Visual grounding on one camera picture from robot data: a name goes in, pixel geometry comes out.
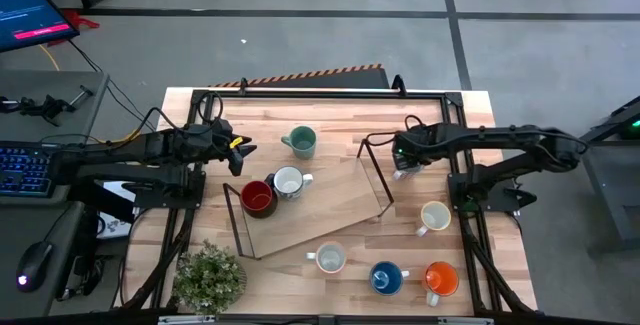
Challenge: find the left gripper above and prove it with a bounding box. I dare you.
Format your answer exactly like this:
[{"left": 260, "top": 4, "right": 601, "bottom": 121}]
[{"left": 187, "top": 118, "right": 259, "bottom": 177}]

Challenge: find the black mug red inside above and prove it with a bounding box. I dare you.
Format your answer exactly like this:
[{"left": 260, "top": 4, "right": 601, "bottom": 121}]
[{"left": 239, "top": 173, "right": 279, "bottom": 220}]

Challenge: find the white mug blue leaf pattern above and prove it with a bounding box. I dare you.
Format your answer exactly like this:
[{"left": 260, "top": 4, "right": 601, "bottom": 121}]
[{"left": 272, "top": 165, "right": 315, "bottom": 201}]

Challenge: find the teal green mug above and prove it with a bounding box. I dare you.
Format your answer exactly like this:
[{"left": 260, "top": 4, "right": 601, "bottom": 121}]
[{"left": 280, "top": 125, "right": 318, "bottom": 161}]

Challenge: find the orange mug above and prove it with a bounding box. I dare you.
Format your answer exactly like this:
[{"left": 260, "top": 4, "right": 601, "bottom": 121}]
[{"left": 422, "top": 261, "right": 460, "bottom": 308}]

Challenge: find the white mug yellow dot pattern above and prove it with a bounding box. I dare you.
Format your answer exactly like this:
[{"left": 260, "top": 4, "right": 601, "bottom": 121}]
[{"left": 305, "top": 241, "right": 348, "bottom": 275}]

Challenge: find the black mat hazard striped edge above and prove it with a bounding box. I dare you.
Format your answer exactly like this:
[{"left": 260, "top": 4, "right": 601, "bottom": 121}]
[{"left": 207, "top": 63, "right": 391, "bottom": 90}]

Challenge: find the potted green plant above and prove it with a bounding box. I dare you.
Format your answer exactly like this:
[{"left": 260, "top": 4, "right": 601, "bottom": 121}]
[{"left": 171, "top": 238, "right": 248, "bottom": 316}]

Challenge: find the paper sheet with drawing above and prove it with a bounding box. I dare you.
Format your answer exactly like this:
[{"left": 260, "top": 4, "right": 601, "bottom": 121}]
[{"left": 97, "top": 180, "right": 139, "bottom": 240}]

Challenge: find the grey desk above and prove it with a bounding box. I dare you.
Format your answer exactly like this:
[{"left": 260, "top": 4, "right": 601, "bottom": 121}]
[{"left": 0, "top": 69, "right": 111, "bottom": 319}]

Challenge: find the red broom head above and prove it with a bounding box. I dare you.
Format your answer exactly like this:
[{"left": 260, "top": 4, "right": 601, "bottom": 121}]
[{"left": 62, "top": 8, "right": 101, "bottom": 31}]

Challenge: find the backlit black keyboard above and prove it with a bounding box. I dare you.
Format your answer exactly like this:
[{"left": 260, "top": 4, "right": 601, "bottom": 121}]
[{"left": 0, "top": 140, "right": 64, "bottom": 199}]

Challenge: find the black metal floor stand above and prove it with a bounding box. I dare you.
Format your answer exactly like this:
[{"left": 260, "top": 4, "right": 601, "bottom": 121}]
[{"left": 579, "top": 95, "right": 640, "bottom": 246}]

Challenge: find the black computer mouse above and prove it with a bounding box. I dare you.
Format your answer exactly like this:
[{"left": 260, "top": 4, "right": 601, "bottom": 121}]
[{"left": 14, "top": 241, "right": 55, "bottom": 294}]

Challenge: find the computer monitor blue screen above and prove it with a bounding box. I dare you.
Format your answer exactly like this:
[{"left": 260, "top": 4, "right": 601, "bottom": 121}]
[{"left": 0, "top": 0, "right": 81, "bottom": 54}]

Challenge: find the black monitor cable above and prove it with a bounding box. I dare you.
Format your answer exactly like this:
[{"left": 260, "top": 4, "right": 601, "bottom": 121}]
[{"left": 67, "top": 39, "right": 159, "bottom": 134}]

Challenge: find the silver metal bracket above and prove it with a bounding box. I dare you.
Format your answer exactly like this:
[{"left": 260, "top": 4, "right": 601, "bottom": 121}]
[{"left": 437, "top": 316, "right": 494, "bottom": 325}]

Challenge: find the black clamp mount with rod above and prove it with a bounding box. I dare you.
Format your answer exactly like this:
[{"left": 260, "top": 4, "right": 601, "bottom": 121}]
[{"left": 0, "top": 84, "right": 95, "bottom": 127}]

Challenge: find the yellow cable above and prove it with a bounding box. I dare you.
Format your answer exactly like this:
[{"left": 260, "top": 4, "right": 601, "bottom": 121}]
[{"left": 38, "top": 43, "right": 144, "bottom": 145}]

